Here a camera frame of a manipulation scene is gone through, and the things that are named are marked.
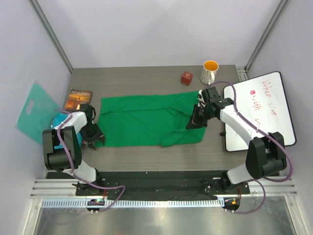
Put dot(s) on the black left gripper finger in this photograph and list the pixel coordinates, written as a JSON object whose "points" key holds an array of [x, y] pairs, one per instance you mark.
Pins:
{"points": [[101, 138], [91, 145]]}

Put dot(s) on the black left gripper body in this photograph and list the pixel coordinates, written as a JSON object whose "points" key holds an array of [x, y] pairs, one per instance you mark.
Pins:
{"points": [[90, 132]]}

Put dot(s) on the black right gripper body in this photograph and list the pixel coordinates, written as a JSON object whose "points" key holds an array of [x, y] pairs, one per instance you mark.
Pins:
{"points": [[207, 115]]}

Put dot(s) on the brown book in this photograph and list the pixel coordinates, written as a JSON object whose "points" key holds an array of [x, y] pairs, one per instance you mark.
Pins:
{"points": [[76, 98]]}

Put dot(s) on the red cube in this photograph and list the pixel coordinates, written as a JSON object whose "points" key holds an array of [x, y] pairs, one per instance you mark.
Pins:
{"points": [[186, 78]]}

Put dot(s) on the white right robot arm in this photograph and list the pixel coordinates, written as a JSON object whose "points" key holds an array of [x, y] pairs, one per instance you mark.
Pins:
{"points": [[266, 153]]}

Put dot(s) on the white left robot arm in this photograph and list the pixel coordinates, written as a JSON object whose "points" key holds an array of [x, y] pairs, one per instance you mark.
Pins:
{"points": [[62, 143]]}

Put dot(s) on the white mug orange inside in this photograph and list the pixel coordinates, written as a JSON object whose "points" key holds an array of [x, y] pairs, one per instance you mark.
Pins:
{"points": [[208, 72]]}

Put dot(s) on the white whiteboard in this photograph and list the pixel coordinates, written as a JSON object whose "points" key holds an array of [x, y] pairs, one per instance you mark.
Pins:
{"points": [[263, 101]]}

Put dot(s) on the teal plastic cutting board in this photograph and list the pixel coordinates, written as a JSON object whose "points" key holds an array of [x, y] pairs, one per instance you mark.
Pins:
{"points": [[37, 114]]}

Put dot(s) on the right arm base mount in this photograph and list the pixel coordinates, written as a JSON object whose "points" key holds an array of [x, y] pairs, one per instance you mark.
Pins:
{"points": [[218, 185]]}

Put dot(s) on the perforated cable tray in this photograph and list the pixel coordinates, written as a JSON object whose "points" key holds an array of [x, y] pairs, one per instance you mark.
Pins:
{"points": [[99, 203]]}

